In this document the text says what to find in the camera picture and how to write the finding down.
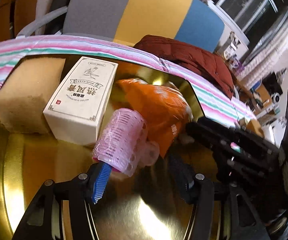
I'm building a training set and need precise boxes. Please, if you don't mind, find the orange snack bag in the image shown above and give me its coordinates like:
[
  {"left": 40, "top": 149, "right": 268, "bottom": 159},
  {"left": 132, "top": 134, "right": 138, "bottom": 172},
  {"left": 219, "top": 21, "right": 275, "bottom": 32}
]
[{"left": 117, "top": 78, "right": 193, "bottom": 157}]

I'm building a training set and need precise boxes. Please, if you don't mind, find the pink hair roller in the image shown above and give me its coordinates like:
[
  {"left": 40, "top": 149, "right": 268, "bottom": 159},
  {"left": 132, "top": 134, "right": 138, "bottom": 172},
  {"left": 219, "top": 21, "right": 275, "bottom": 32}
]
[{"left": 92, "top": 108, "right": 160, "bottom": 177}]

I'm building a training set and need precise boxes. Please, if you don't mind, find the cream printed carton box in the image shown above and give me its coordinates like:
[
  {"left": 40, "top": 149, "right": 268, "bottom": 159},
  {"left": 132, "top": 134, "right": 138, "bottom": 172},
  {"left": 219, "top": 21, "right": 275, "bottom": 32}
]
[{"left": 43, "top": 56, "right": 119, "bottom": 146}]

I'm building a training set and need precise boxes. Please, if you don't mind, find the mustard yellow sponge block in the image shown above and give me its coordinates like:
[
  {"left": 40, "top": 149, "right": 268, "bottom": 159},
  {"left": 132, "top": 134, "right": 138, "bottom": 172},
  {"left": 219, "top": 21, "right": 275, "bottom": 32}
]
[{"left": 0, "top": 57, "right": 65, "bottom": 134}]

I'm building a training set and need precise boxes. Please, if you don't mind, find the striped pink green tablecloth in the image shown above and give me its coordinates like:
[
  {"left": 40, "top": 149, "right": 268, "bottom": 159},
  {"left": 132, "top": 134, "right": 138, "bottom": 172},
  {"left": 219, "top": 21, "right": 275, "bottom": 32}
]
[{"left": 0, "top": 35, "right": 256, "bottom": 127}]

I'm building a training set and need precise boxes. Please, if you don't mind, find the dark red jacket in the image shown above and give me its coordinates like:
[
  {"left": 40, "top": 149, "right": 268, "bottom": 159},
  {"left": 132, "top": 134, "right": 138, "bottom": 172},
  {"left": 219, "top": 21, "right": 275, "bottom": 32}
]
[{"left": 134, "top": 35, "right": 234, "bottom": 99}]

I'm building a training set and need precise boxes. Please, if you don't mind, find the gold tray box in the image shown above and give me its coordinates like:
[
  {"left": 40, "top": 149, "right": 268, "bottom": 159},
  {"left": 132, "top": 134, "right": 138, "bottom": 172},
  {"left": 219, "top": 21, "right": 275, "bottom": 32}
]
[{"left": 0, "top": 54, "right": 217, "bottom": 239}]

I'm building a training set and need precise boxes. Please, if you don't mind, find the white box with pens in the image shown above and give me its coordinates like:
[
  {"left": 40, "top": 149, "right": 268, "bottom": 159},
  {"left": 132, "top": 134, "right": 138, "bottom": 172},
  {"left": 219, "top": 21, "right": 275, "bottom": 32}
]
[{"left": 217, "top": 31, "right": 241, "bottom": 61}]

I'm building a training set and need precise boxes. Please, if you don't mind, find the grey yellow blue chair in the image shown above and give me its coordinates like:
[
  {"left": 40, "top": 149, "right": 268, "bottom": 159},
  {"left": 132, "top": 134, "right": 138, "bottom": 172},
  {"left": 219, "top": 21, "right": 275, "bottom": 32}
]
[{"left": 18, "top": 0, "right": 224, "bottom": 51}]

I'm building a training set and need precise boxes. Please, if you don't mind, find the window with white frame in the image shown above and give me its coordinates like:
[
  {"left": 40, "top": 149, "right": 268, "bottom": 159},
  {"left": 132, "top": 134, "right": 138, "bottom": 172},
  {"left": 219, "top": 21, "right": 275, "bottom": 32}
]
[{"left": 207, "top": 0, "right": 285, "bottom": 46}]

